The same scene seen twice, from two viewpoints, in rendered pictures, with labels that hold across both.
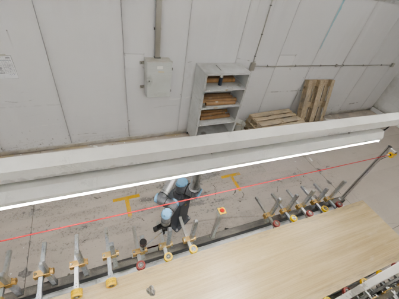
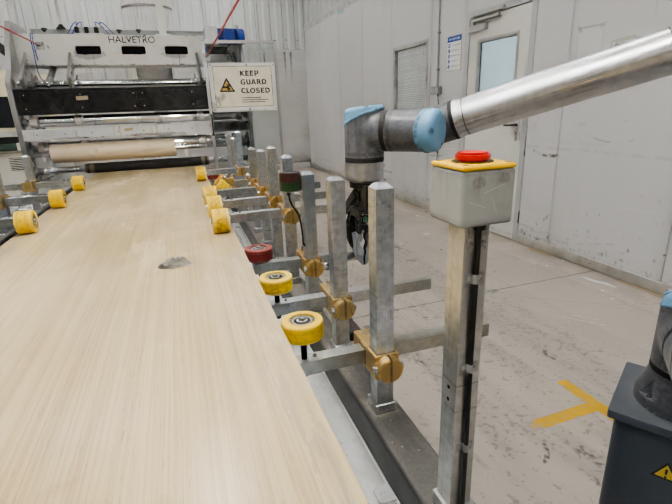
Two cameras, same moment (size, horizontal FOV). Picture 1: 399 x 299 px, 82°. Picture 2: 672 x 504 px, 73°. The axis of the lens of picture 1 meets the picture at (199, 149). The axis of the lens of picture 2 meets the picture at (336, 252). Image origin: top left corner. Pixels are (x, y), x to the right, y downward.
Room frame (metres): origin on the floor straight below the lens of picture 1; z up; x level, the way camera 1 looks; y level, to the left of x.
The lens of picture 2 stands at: (1.25, -0.89, 1.29)
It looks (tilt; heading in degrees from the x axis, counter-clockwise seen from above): 18 degrees down; 101
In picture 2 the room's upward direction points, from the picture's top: 2 degrees counter-clockwise
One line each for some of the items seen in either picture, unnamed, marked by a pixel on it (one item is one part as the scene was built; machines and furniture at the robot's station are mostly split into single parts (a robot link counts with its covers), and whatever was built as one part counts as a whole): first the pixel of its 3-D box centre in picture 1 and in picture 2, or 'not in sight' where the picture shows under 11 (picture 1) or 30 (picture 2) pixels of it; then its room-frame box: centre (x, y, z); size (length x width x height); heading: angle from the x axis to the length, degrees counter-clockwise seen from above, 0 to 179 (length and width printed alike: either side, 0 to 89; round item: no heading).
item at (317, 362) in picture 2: (186, 235); (396, 346); (1.22, -0.04, 0.81); 0.43 x 0.03 x 0.04; 29
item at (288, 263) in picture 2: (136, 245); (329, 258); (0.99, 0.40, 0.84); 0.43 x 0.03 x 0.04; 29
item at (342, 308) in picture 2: (165, 245); (336, 300); (1.06, 0.13, 0.82); 0.13 x 0.06 x 0.05; 119
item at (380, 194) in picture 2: (192, 233); (381, 308); (1.19, -0.10, 0.92); 0.03 x 0.03 x 0.48; 29
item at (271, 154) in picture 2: (82, 264); (275, 208); (0.71, 0.77, 0.92); 0.03 x 0.03 x 0.48; 29
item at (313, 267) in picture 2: (139, 251); (308, 262); (0.94, 0.35, 0.85); 0.13 x 0.06 x 0.05; 119
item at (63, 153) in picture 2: not in sight; (147, 148); (-0.66, 2.14, 1.05); 1.43 x 0.12 x 0.12; 29
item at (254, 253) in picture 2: (141, 267); (259, 264); (0.80, 0.30, 0.85); 0.08 x 0.08 x 0.11
